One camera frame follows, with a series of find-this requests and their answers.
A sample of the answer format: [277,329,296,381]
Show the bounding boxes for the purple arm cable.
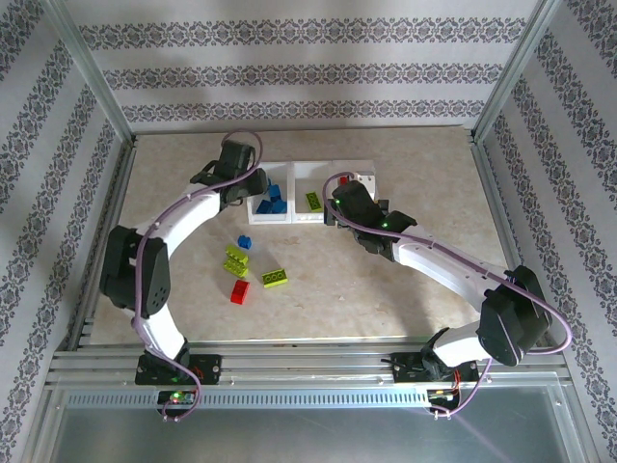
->
[132,130,265,423]
[321,171,575,420]

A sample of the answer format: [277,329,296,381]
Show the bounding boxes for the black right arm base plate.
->
[392,353,481,385]

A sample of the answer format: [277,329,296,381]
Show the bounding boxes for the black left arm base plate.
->
[134,354,223,386]

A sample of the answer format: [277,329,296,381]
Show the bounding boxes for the left controller board with LED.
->
[157,389,198,406]

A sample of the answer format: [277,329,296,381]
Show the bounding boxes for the aluminium side rail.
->
[469,137,550,348]
[67,137,141,351]

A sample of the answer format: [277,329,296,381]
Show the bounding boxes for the aluminium frame post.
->
[470,0,566,144]
[40,0,139,144]

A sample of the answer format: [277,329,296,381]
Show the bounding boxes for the aluminium mounting rails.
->
[45,340,566,390]

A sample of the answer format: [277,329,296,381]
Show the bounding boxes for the slotted metal strip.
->
[67,391,435,410]

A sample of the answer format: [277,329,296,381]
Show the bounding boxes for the shiny metal sheet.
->
[28,385,597,463]

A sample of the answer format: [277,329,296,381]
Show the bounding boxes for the white three-compartment container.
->
[246,158,378,227]

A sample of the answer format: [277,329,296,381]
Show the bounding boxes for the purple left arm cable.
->
[132,130,265,423]

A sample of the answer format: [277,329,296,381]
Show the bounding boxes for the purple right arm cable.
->
[321,171,575,420]

